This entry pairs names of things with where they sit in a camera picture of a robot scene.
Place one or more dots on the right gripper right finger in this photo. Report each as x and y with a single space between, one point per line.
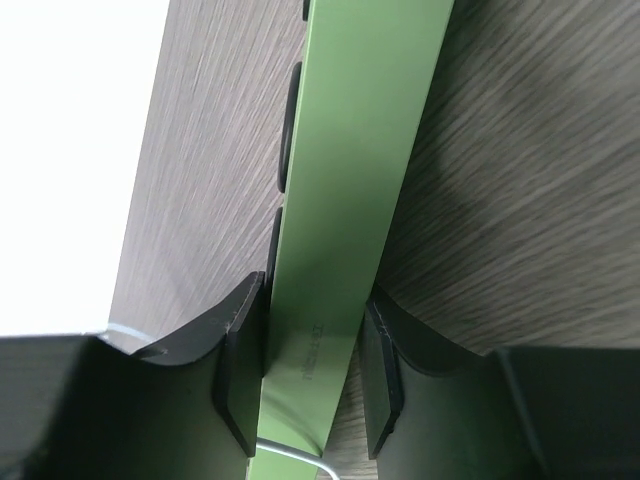
435 410

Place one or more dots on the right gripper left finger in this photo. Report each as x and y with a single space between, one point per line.
183 407

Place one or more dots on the green power strip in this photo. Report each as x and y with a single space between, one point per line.
365 76

